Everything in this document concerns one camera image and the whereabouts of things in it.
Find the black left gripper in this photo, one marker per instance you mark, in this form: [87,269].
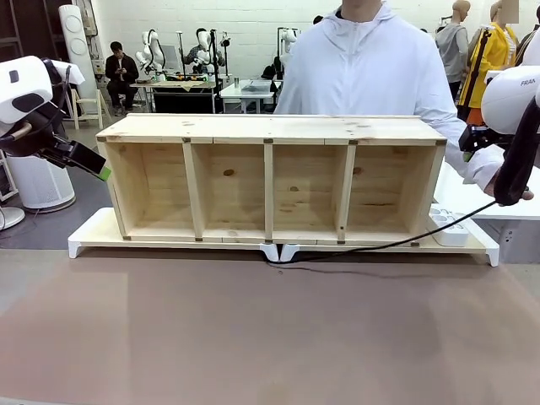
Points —
[50,145]

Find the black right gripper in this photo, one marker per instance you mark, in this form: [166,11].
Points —
[491,136]

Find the person's left forearm white sleeve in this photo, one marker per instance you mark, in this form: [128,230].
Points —
[481,162]

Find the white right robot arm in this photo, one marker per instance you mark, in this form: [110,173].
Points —
[508,99]

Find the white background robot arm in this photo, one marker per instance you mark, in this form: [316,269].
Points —
[202,50]
[152,52]

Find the person's left hand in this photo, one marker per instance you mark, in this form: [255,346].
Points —
[491,187]

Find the light wooden stool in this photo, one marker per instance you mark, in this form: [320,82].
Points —
[88,109]

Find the white side table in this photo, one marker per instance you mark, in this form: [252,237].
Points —
[455,190]

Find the white cylindrical air purifier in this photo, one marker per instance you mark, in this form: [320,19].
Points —
[40,185]

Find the black tripod stand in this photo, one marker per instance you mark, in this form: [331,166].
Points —
[476,71]

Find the wooden riser with white legs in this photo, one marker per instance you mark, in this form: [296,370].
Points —
[101,236]
[476,246]

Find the mannequin in grey hoodie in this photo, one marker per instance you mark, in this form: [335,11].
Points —
[455,50]

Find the white power strip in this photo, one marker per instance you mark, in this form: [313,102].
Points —
[453,234]

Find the seated person in black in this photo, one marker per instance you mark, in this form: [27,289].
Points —
[121,69]

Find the white fan base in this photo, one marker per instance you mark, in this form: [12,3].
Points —
[10,217]

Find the tall white air conditioner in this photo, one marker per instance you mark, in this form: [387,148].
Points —
[78,50]

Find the background work table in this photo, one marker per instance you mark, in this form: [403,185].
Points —
[177,95]

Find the person in white hoodie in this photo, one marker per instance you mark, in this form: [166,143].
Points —
[363,63]

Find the black background light stand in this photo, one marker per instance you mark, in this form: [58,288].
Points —
[215,71]

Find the white background table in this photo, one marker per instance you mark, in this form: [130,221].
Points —
[253,95]

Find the four-compartment wooden shelf box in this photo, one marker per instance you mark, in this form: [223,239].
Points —
[270,181]

